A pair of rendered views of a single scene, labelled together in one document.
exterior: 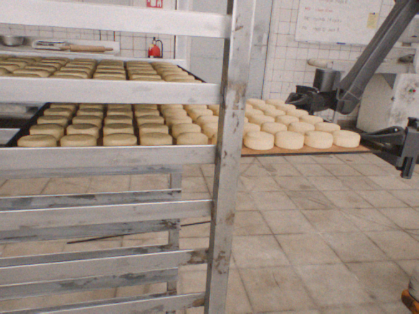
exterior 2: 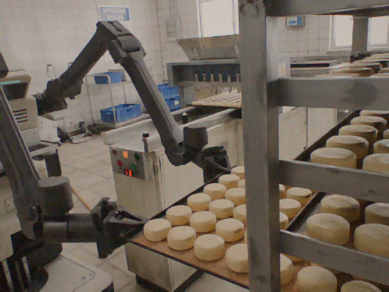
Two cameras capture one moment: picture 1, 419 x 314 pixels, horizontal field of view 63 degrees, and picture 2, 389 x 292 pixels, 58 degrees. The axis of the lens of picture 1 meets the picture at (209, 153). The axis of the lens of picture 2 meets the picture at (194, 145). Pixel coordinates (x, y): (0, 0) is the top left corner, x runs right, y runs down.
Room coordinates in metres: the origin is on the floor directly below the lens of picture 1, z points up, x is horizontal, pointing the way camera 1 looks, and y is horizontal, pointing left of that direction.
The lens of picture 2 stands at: (1.19, 0.34, 1.29)
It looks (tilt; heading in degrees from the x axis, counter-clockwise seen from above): 16 degrees down; 233
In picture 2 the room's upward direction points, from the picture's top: 5 degrees counter-clockwise
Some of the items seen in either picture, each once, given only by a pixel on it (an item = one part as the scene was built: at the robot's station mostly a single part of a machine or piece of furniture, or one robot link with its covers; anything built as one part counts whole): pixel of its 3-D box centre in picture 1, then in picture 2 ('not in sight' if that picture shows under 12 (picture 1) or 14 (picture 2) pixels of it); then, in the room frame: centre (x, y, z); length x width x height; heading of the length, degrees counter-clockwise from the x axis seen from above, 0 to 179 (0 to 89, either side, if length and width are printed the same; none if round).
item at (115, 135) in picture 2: not in sight; (219, 102); (-0.43, -1.49, 0.87); 2.01 x 0.03 x 0.07; 14
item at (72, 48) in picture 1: (87, 48); not in sight; (3.70, 1.35, 0.91); 0.56 x 0.06 x 0.06; 129
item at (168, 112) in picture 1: (174, 114); not in sight; (0.71, 0.08, 0.96); 0.05 x 0.05 x 0.02
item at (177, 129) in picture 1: (186, 131); not in sight; (0.59, 0.04, 0.96); 0.05 x 0.05 x 0.02
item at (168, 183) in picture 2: not in sight; (183, 195); (0.14, -1.20, 0.45); 0.70 x 0.34 x 0.90; 14
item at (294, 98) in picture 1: (294, 107); (128, 229); (0.94, -0.22, 0.96); 0.09 x 0.07 x 0.07; 135
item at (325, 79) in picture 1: (332, 89); (51, 205); (1.04, -0.35, 1.00); 0.12 x 0.09 x 0.12; 104
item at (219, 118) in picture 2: not in sight; (255, 104); (-0.50, -1.21, 0.87); 2.01 x 0.03 x 0.07; 14
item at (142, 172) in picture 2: not in sight; (129, 161); (0.49, -1.12, 0.77); 0.24 x 0.04 x 0.14; 104
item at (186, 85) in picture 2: not in sight; (226, 85); (-0.35, -1.32, 1.01); 0.72 x 0.33 x 0.34; 104
